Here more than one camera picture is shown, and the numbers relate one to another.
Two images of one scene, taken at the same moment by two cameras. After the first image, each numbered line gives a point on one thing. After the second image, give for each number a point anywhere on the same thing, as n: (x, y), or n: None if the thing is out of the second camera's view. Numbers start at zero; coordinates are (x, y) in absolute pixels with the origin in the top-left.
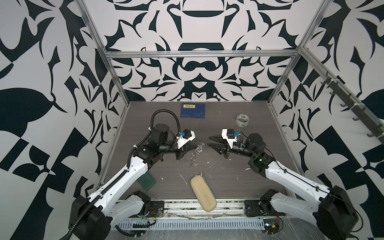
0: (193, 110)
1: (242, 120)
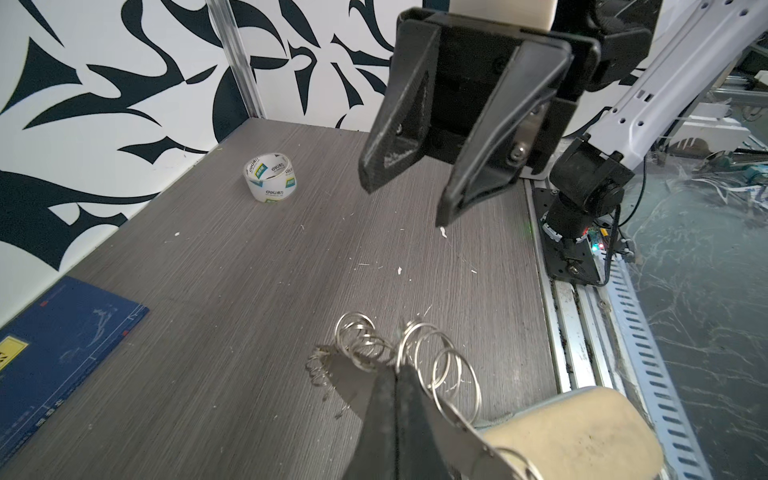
0: (51, 347)
1: (270, 176)
